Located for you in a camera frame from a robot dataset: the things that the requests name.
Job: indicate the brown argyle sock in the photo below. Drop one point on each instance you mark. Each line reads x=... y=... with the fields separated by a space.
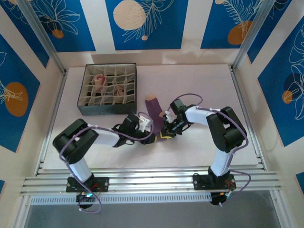
x=120 y=91

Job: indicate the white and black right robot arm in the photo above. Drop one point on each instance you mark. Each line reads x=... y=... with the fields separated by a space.
x=199 y=116

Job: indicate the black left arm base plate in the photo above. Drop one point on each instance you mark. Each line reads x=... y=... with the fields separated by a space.
x=102 y=184

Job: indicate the aluminium side rail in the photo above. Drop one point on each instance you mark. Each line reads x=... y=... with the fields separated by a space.
x=55 y=111
x=247 y=118

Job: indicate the aluminium corner post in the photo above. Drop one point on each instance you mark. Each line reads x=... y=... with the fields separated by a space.
x=40 y=35
x=254 y=33

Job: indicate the dark organizer box with dividers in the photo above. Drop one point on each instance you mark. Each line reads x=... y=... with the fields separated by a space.
x=107 y=110

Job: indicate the black controller module with LED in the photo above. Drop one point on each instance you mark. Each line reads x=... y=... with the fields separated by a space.
x=218 y=199
x=84 y=199

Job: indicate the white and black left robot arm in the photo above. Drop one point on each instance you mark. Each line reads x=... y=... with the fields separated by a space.
x=107 y=137

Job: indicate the aluminium frame leg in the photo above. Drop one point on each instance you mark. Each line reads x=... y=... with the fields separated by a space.
x=280 y=209
x=21 y=213

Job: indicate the purple striped sock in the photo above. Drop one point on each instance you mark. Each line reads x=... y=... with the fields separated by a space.
x=154 y=109

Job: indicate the aluminium front mounting rail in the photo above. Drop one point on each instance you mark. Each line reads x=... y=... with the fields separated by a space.
x=152 y=180

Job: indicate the beige sock with red toe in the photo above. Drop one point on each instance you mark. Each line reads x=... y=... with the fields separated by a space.
x=99 y=79

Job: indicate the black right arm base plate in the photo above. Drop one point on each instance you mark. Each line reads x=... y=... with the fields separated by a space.
x=200 y=183

